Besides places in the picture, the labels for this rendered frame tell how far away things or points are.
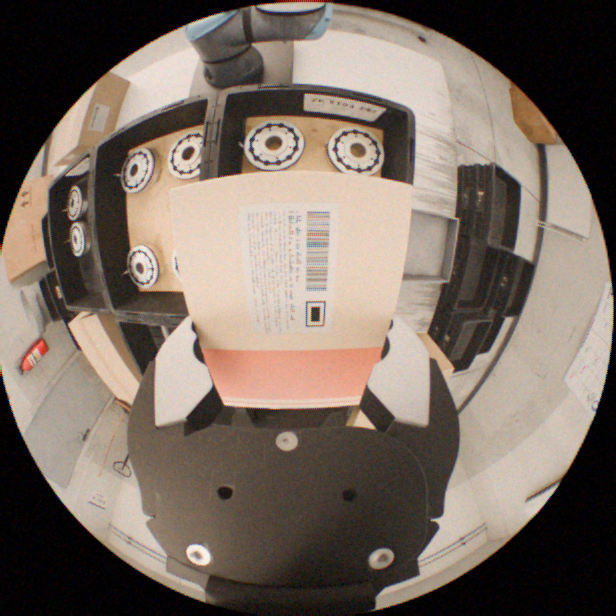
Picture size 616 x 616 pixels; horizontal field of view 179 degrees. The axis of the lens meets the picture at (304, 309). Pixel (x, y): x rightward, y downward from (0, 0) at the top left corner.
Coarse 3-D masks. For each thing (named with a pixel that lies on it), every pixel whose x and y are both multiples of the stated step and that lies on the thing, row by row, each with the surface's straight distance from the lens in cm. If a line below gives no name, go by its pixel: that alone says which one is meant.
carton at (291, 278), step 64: (192, 192) 10; (256, 192) 9; (320, 192) 9; (384, 192) 10; (192, 256) 11; (256, 256) 10; (320, 256) 9; (384, 256) 10; (192, 320) 12; (256, 320) 11; (320, 320) 11; (384, 320) 12; (256, 384) 15; (320, 384) 14
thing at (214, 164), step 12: (264, 84) 35; (276, 84) 35; (288, 84) 35; (300, 84) 35; (312, 84) 35; (228, 96) 36; (348, 96) 35; (360, 96) 35; (372, 96) 36; (216, 108) 35; (396, 108) 37; (408, 108) 38; (216, 120) 34; (408, 120) 37; (216, 132) 33; (408, 132) 36; (216, 144) 34; (408, 144) 35; (216, 156) 32; (408, 156) 34; (216, 168) 31; (408, 168) 34; (408, 180) 33
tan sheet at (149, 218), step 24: (144, 144) 55; (168, 144) 50; (168, 168) 48; (144, 192) 52; (168, 192) 47; (144, 216) 51; (168, 216) 47; (144, 240) 52; (168, 240) 47; (144, 288) 56; (168, 288) 51
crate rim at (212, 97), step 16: (192, 96) 39; (208, 96) 37; (160, 112) 42; (208, 112) 35; (128, 128) 46; (208, 128) 34; (208, 144) 33; (96, 160) 53; (208, 160) 32; (96, 176) 52; (208, 176) 32; (96, 208) 51; (96, 224) 50; (96, 240) 50; (112, 304) 53; (176, 320) 40
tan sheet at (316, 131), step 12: (252, 120) 43; (264, 120) 43; (288, 120) 42; (300, 120) 42; (312, 120) 42; (324, 120) 43; (312, 132) 41; (324, 132) 42; (372, 132) 44; (276, 144) 40; (312, 144) 40; (324, 144) 41; (312, 156) 40; (324, 156) 40; (252, 168) 40; (300, 168) 39; (312, 168) 39; (324, 168) 39
